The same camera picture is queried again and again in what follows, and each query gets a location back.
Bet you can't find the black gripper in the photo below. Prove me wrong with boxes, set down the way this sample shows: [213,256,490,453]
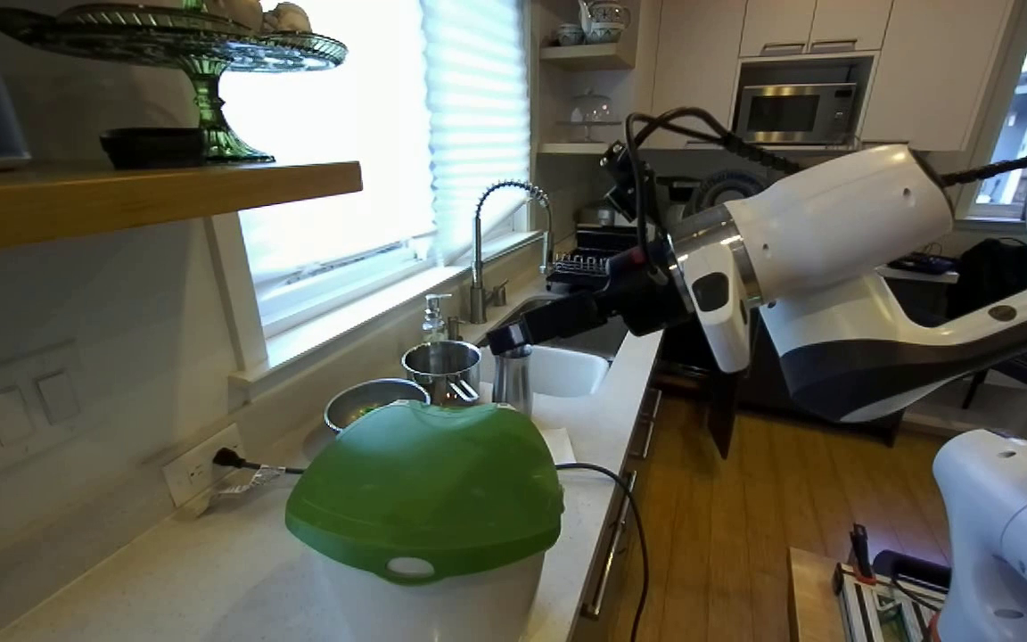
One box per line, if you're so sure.
[481,252,688,356]

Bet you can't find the green plastic bin lid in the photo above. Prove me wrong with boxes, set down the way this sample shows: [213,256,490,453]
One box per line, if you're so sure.
[281,399,567,588]

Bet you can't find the white plastic compost bin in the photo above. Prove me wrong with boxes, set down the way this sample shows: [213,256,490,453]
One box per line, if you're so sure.
[310,546,551,642]

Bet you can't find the black dish rack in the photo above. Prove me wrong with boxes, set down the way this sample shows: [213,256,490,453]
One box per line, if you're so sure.
[541,224,648,300]

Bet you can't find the white kitchen sink basin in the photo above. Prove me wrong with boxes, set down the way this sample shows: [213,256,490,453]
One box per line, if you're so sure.
[478,293,635,402]

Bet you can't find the tall stainless steel canister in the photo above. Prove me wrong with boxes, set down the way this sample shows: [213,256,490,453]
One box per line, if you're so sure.
[490,347,537,413]

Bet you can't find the chrome kitchen faucet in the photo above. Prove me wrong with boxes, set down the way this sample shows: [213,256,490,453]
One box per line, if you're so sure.
[468,179,558,330]

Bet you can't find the glass soap dispenser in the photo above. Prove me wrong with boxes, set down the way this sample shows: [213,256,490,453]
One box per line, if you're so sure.
[418,289,458,351]

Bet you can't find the white pleated window blind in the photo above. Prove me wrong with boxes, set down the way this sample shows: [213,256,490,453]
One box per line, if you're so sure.
[421,0,537,265]

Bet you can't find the stainless steel colander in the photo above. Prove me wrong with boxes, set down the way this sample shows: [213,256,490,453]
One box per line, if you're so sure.
[323,374,436,438]

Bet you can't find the dark kitchen island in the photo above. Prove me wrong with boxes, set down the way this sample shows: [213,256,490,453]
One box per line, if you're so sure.
[653,317,909,462]

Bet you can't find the white framed kitchen window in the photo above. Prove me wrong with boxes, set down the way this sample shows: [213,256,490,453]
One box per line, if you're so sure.
[207,0,546,377]

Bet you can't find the stainless steel microwave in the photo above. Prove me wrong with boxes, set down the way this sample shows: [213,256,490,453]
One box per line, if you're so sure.
[727,53,879,149]

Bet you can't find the robot mounting cart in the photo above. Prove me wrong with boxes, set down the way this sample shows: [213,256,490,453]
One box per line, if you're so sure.
[787,522,959,642]

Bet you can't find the black backpack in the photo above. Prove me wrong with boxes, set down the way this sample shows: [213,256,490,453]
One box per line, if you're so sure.
[944,236,1027,326]

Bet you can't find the small black bowl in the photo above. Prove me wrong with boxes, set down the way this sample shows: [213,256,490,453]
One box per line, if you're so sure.
[100,126,211,170]

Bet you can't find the green glass cake stand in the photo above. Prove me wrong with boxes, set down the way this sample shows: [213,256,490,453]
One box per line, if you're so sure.
[0,0,354,168]

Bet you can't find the black corrugated cable hose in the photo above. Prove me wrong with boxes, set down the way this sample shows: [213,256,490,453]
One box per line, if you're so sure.
[600,105,1027,279]

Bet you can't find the steel cabinet pull handle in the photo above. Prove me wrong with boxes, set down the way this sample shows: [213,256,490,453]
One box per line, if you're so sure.
[582,395,667,622]

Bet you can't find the white upper wall cabinets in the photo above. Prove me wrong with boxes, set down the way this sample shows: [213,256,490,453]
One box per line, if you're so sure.
[653,0,1023,155]

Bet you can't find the white wall outlet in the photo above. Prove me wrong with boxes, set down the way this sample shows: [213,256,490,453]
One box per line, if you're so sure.
[161,425,248,522]

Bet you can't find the wooden wall shelf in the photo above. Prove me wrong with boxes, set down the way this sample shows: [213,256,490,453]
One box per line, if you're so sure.
[0,161,368,256]

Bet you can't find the white light switch plate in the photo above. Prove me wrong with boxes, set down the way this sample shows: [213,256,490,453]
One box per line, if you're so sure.
[0,339,92,483]

